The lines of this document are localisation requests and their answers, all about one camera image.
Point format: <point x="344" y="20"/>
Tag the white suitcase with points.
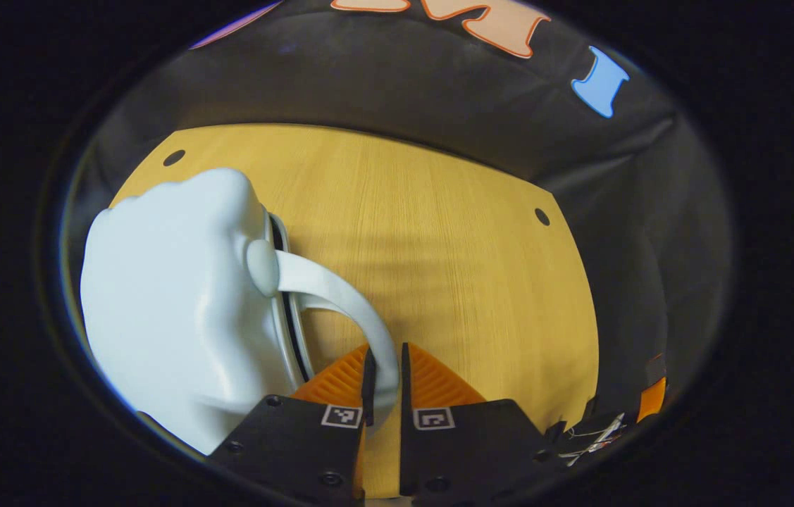
<point x="171" y="303"/>

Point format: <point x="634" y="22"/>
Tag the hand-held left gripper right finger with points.
<point x="467" y="451"/>

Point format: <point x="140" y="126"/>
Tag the black backdrop cloth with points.
<point x="404" y="84"/>

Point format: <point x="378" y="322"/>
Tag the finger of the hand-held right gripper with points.
<point x="652" y="400"/>

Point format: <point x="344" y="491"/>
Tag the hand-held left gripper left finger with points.
<point x="284" y="451"/>

